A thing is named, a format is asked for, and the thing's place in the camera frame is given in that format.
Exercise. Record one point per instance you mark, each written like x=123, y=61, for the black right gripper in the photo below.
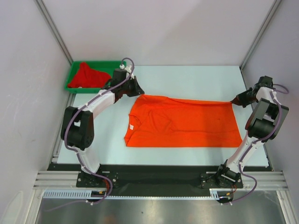
x=240, y=99

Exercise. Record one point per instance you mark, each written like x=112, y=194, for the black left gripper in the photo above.
x=138, y=90

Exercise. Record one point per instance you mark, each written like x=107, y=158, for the orange t shirt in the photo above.
x=159, y=121

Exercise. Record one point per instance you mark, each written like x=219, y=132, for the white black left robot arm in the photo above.
x=78, y=122

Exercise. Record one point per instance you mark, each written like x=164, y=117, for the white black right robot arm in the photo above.
x=263, y=125

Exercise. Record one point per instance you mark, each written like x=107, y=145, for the green plastic tray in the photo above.
x=104, y=66

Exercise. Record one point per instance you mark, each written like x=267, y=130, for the red t shirt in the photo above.
x=87, y=77

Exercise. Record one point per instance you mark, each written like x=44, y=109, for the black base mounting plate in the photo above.
x=165, y=180

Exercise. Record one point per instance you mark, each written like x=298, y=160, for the aluminium front frame rail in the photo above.
x=69, y=179

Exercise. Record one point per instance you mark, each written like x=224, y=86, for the right aluminium corner post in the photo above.
x=271, y=13

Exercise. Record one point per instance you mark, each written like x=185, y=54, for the aluminium corner post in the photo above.
x=54, y=30
x=271, y=13

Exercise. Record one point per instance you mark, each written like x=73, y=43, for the left aluminium corner post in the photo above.
x=54, y=30

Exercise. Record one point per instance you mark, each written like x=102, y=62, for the grey slotted cable duct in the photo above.
x=88, y=194

